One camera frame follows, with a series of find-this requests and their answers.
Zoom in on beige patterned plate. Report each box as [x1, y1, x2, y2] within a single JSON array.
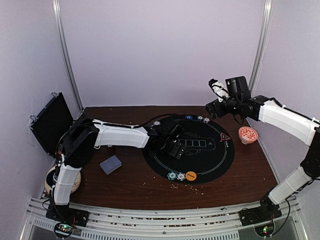
[[44, 166, 82, 195]]

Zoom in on blue small blind button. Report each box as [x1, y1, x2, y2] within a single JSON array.
[[185, 115, 193, 120]]

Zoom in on aluminium frame post left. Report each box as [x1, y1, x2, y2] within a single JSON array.
[[52, 0, 84, 112]]

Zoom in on round black poker mat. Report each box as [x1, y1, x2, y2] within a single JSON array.
[[142, 114, 235, 184]]

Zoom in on blue playing card deck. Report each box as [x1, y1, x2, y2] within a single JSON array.
[[99, 155, 122, 175]]

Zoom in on aluminium frame post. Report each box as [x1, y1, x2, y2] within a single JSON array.
[[52, 0, 84, 112], [249, 0, 274, 93]]

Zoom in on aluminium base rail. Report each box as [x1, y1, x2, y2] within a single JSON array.
[[18, 196, 310, 240]]

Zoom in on yellow big blind button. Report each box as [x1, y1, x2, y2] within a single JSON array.
[[185, 171, 197, 182]]

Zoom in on blue cream 10 chip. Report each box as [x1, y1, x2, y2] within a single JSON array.
[[176, 172, 186, 181], [203, 117, 210, 124], [152, 120, 161, 127]]

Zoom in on red white patterned bowl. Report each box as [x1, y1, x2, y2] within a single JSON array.
[[238, 126, 259, 145]]

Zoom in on red triangular all-in marker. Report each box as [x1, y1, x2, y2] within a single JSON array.
[[220, 132, 231, 142]]

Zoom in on aluminium frame post right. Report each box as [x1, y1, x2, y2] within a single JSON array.
[[249, 0, 274, 93]]

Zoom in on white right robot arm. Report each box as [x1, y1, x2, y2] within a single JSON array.
[[205, 76, 320, 221]]

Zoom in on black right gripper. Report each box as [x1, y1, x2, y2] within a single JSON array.
[[205, 96, 241, 120]]

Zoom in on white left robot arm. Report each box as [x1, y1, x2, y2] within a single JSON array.
[[51, 119, 186, 222]]

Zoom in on black poker set case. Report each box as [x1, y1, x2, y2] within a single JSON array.
[[30, 92, 74, 157]]

